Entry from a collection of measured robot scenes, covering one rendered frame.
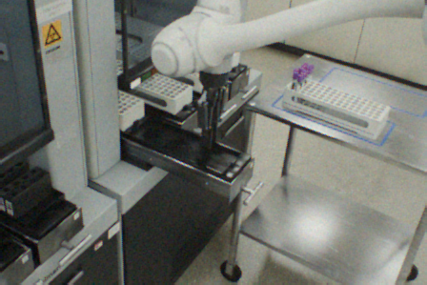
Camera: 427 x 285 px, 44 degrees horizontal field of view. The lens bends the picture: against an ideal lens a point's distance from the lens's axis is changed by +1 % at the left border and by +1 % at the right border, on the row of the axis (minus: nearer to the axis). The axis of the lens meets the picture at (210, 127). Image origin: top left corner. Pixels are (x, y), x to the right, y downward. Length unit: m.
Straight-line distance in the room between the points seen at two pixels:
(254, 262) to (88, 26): 1.34
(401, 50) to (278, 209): 1.80
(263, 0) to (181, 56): 2.76
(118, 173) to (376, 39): 2.46
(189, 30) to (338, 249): 1.14
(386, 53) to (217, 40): 2.61
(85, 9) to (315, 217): 1.24
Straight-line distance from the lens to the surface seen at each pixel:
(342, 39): 3.65
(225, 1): 1.19
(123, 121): 1.45
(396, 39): 3.55
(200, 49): 1.06
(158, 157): 1.41
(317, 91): 1.62
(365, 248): 2.00
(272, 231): 1.96
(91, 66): 1.25
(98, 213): 1.34
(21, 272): 1.20
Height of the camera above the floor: 1.65
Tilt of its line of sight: 34 degrees down
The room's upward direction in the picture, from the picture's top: 5 degrees clockwise
